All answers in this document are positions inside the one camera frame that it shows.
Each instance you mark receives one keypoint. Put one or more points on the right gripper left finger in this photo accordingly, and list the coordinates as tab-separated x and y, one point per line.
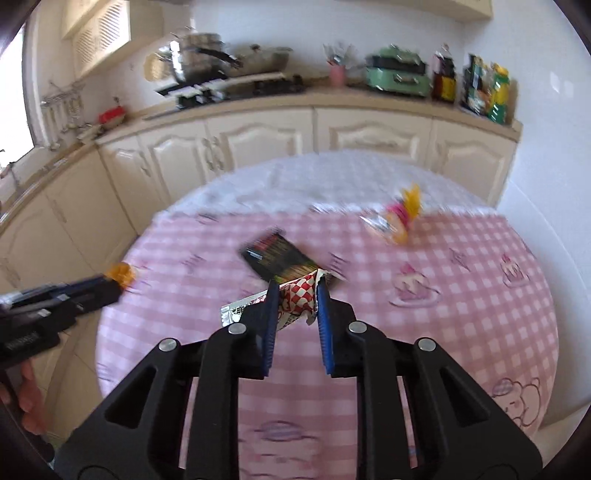
175	415

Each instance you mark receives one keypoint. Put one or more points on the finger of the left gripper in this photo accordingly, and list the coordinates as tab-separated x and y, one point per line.
85	304
88	286

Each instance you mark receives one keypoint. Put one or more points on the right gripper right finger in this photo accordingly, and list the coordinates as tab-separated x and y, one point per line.
420	414

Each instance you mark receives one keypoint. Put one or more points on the orange mandarin peel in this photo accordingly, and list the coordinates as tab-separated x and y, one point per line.
123	274

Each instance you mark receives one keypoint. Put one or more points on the black snack packet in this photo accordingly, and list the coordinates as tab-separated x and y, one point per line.
272	257

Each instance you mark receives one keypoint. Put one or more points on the red white checked wrapper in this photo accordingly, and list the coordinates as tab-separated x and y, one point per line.
297	301

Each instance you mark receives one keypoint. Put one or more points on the yellow pink snack bag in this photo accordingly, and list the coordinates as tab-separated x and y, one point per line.
395	221

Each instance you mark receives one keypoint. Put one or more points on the kitchen window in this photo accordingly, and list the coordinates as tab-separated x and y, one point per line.
15	135

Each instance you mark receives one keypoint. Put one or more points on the person's left hand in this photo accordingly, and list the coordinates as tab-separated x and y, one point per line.
30	401

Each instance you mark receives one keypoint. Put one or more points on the cream lower cabinets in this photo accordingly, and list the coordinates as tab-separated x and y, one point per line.
86	211

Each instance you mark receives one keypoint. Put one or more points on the cream cabinets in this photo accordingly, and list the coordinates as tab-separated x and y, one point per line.
103	33
86	211

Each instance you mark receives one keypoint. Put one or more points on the red bowl lid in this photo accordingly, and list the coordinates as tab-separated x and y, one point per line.
111	114

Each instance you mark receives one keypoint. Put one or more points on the hanging utensil rack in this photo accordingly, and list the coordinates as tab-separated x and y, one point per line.
62	111

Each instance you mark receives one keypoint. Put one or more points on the pink checked tablecloth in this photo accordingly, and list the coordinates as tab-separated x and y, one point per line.
465	279

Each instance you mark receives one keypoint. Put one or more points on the black gas stove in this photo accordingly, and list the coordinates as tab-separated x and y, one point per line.
234	89

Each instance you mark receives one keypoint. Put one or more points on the stainless steel steamer pot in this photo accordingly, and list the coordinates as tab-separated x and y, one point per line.
197	57

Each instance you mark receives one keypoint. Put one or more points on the cream upper cabinets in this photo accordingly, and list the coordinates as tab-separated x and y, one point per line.
103	33

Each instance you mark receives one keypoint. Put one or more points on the steel wok with lid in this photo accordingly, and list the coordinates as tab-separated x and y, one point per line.
255	60

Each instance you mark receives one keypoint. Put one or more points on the pink utensil cup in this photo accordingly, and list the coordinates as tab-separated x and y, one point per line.
340	58

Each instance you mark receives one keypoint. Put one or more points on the dark glass sauce bottle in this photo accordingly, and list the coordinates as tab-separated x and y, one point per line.
475	90

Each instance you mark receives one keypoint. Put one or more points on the dark soy sauce bottle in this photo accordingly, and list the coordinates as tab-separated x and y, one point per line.
444	76

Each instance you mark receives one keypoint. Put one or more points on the green electric grill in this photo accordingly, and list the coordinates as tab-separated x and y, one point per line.
397	71

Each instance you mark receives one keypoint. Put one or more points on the green yellow bottle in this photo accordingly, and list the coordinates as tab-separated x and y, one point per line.
499	95

